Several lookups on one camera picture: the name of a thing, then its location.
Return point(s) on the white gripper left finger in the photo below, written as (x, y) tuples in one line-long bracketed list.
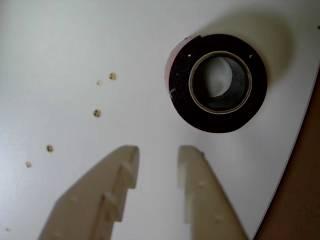
[(85, 200)]

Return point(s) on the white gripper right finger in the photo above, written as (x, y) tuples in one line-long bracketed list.
[(210, 207)]

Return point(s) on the red tape roll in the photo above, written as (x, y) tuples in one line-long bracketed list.
[(180, 100)]

